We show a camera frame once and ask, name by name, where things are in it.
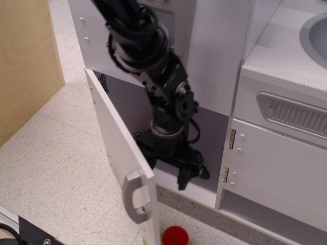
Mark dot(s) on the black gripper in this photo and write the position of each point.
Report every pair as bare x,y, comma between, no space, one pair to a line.
175,151

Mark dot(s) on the grey fridge door handle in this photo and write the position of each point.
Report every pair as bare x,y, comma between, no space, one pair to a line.
135,201

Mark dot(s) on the white low fridge door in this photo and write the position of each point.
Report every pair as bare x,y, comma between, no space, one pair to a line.
123,153

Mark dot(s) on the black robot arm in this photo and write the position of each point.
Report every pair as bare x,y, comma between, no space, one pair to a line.
139,45

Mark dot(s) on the upper fridge door hinge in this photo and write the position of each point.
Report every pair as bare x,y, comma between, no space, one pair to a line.
102,80

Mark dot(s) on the white toy fridge cabinet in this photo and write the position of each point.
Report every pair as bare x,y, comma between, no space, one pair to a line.
213,63

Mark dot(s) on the purple toy eggplant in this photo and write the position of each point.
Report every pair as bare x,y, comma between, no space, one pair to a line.
205,173

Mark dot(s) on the lower oven door hinge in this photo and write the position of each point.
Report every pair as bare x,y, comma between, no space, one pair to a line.
225,175

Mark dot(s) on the red toy cup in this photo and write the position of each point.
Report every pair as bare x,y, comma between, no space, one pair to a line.
175,235

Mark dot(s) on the grey vent grille panel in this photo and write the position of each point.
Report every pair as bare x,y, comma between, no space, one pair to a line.
292,114

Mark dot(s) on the grey ice dispenser recess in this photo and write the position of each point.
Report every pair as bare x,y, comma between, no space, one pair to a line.
177,17

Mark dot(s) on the white toy kitchen counter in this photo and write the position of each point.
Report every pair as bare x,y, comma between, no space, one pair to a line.
278,57

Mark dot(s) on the plywood board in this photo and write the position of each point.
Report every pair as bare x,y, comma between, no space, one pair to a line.
30,68

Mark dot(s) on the grey round sink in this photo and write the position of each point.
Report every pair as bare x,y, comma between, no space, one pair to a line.
313,38

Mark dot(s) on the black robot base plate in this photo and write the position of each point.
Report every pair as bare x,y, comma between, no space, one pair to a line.
32,234

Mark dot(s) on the aluminium frame rail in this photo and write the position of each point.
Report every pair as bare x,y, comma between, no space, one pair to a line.
9,218

